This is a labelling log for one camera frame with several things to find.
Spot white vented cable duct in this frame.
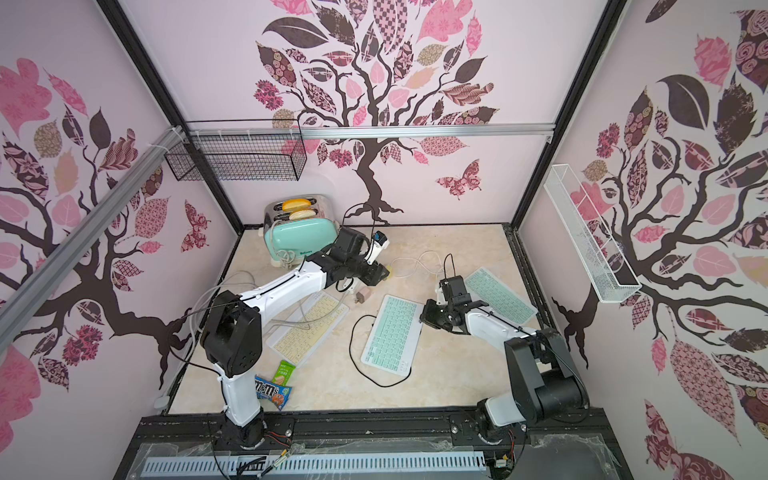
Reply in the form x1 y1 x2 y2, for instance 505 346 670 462
138 451 486 479

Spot green wireless keyboard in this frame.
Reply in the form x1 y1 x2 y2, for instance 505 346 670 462
361 295 424 376

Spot black charging cable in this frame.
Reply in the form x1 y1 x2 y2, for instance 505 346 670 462
346 314 415 389

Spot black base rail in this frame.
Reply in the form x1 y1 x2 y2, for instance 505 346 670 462
129 406 609 451

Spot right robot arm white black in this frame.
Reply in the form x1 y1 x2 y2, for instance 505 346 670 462
419 276 590 444

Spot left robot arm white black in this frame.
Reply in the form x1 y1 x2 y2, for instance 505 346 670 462
200 227 389 449

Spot grey power strip cord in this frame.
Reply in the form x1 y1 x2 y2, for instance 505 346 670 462
189 269 313 349

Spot blue m&m's candy bag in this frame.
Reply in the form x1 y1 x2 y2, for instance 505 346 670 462
254 376 292 411

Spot yellow bread slice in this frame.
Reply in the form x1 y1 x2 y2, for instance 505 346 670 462
281 198 312 212

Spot yellow wireless keyboard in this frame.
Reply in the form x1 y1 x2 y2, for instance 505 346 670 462
267 292 349 367

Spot white charging cable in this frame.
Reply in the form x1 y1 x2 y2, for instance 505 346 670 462
386 249 451 283

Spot green snack packet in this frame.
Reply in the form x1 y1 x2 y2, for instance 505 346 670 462
272 360 296 386

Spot mint green toaster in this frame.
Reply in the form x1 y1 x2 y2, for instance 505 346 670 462
260 194 339 268

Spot white wire shelf basket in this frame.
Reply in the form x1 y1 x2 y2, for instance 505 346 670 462
544 164 641 304

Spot black wire basket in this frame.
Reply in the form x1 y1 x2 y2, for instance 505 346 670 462
165 120 308 181

